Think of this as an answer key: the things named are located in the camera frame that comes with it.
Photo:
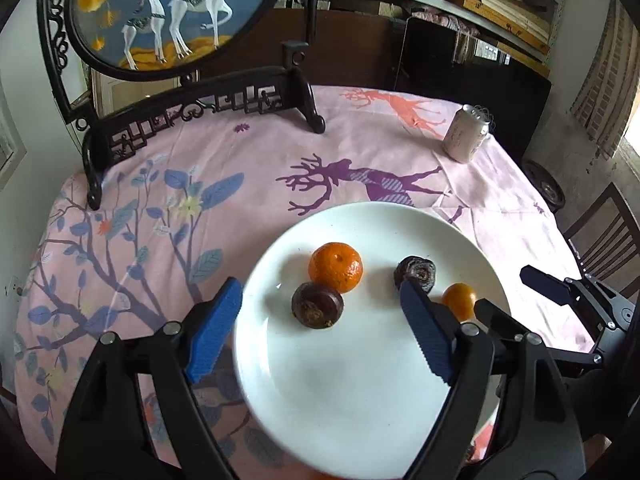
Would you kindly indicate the white round plate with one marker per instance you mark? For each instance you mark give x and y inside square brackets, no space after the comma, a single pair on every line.
[350,385]

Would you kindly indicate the round deer screen black stand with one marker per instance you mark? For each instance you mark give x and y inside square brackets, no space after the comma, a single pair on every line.
[175,20]

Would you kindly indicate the black round stool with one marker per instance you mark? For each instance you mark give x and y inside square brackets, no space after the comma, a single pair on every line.
[545,182]

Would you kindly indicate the large orange mandarin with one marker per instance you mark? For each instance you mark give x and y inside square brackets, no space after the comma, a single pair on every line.
[335,267]

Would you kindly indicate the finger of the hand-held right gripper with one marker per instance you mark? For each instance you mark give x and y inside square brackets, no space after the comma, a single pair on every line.
[545,285]
[495,315]

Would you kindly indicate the pink printed tablecloth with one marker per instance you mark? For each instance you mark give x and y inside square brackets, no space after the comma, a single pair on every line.
[200,240]

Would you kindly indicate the white drink can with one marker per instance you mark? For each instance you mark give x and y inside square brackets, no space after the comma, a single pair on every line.
[465,135]

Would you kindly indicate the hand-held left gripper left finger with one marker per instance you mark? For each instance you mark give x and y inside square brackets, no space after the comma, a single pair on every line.
[215,330]

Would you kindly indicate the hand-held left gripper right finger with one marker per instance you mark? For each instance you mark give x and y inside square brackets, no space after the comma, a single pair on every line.
[425,330]

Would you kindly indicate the pink folded cloth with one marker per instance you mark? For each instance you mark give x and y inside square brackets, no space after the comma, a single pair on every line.
[445,20]

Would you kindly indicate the white wall shelf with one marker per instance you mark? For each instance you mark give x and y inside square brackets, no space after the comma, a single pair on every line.
[559,20]

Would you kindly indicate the dark wooden chair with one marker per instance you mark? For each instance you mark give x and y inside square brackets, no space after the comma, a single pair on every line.
[607,240]

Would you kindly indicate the small orange mandarin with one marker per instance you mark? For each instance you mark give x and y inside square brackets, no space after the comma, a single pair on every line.
[460,300]

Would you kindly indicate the brown wooden cabinet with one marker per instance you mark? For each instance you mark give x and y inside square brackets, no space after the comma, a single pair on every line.
[350,50]

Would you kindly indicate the stack of yellow boxes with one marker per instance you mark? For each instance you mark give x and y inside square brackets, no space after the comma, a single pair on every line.
[505,15]

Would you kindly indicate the glossy black cabinet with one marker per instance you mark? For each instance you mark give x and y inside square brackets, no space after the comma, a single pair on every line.
[450,90]

